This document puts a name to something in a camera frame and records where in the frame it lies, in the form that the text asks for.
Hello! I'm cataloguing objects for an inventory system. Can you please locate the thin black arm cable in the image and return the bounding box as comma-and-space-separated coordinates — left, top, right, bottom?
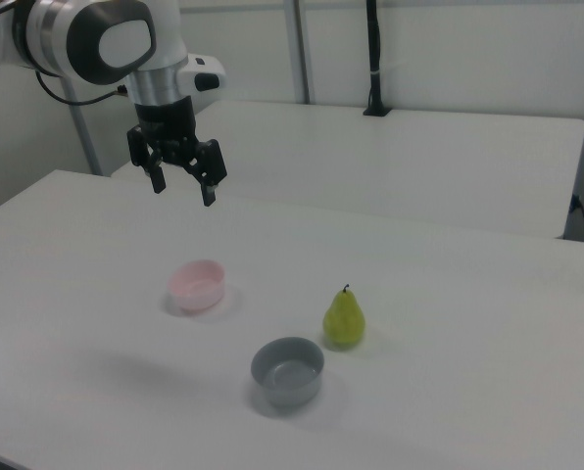
35, 70, 129, 107

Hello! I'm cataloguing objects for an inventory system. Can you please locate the grey plastic bowl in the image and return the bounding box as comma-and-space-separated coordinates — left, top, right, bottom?
250, 336, 326, 406

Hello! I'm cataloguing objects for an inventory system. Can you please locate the black camera stand pole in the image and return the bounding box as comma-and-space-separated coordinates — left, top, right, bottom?
362, 0, 393, 118

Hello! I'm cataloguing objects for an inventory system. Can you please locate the grey metal frame post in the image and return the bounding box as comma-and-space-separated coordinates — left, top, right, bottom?
65, 76, 103, 176
282, 0, 314, 105

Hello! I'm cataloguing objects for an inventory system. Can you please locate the pink plastic bowl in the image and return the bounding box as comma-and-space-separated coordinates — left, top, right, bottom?
168, 258, 226, 313

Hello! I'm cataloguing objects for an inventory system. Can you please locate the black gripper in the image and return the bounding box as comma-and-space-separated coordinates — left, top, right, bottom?
126, 95, 229, 208

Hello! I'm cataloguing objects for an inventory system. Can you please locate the green pear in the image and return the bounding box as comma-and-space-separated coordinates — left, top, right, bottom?
322, 282, 367, 350

